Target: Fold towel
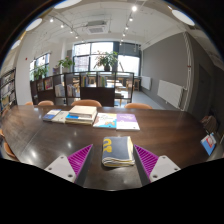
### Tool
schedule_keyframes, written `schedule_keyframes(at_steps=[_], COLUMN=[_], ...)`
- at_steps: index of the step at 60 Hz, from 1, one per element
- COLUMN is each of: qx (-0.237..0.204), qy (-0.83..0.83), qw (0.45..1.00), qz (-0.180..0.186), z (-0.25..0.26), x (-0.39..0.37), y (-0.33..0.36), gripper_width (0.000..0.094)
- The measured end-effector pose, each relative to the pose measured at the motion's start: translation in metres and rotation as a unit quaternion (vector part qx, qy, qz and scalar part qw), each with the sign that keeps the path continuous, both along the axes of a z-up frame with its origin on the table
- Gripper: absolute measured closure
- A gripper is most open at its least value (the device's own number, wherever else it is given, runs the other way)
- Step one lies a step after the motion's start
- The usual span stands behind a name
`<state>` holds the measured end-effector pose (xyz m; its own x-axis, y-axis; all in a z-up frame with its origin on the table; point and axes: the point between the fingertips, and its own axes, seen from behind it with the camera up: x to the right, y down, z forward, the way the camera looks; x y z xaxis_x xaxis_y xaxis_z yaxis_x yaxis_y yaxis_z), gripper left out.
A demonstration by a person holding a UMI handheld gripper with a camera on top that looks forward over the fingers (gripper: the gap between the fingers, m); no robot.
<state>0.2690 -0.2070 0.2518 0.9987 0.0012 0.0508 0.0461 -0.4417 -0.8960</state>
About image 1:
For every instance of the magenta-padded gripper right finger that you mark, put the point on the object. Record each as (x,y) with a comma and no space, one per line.
(162,167)

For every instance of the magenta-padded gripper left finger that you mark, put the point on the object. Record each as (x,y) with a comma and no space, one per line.
(62,167)

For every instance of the grey towel with yellow print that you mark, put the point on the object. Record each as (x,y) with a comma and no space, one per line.
(116,150)

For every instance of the flat yellowish book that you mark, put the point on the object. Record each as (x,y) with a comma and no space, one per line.
(78,123)

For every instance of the thin white book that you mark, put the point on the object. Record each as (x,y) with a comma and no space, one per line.
(60,117)

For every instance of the blue and white book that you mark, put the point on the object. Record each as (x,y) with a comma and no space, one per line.
(75,117)

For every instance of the blue picture book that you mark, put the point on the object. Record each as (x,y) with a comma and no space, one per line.
(208,144)

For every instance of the blue cover book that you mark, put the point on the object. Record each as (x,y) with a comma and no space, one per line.
(50,115)

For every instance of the purple and white book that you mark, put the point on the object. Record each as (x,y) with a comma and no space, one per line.
(127,121)

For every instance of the large cream book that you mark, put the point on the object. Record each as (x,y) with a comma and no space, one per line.
(83,110)

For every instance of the white book with colourful picture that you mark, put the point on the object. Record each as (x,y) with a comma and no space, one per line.
(105,120)

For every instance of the orange chairs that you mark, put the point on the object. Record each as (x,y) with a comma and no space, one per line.
(86,103)

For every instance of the large white radiator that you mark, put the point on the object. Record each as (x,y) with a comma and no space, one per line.
(170,93)

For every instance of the curved dark shelf unit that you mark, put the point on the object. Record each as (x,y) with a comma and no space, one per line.
(96,96)

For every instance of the small white radiator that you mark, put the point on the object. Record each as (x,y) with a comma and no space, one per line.
(145,83)

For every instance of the potted plant by window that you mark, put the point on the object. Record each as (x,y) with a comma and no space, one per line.
(40,71)

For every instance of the small potted plant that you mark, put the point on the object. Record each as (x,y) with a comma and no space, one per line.
(66,63)

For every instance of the large potted plant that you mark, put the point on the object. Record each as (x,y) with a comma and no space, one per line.
(106,59)

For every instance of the ceiling air conditioner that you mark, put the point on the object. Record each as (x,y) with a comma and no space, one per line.
(96,27)

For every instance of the round ceiling lamps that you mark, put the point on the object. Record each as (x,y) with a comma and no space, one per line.
(182,17)

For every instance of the ceiling spotlights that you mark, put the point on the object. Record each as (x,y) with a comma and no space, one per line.
(134,8)

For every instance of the wall bookshelf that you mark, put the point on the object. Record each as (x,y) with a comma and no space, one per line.
(7,90)

